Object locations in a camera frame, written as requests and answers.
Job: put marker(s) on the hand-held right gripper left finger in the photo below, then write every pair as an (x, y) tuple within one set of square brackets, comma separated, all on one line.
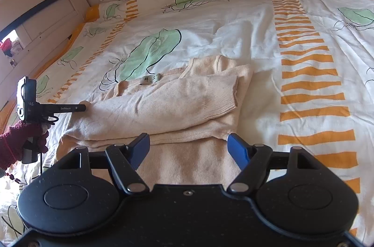
[(141, 147)]

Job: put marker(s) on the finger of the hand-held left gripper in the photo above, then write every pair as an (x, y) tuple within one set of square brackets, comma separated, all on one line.
[(64, 108)]

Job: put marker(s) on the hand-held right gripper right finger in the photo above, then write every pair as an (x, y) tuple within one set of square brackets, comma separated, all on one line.
[(237, 147)]

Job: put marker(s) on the beige knit sweater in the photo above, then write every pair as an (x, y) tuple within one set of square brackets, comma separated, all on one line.
[(163, 107)]

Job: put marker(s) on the person's left hand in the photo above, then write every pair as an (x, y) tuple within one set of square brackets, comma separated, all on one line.
[(17, 142)]

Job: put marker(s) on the red cloth item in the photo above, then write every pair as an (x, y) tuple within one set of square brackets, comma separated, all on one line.
[(6, 45)]

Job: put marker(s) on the leaf printed duvet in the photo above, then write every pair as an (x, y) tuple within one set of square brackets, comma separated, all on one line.
[(306, 45)]

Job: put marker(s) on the white wooden bed frame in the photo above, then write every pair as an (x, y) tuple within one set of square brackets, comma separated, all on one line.
[(76, 2)]

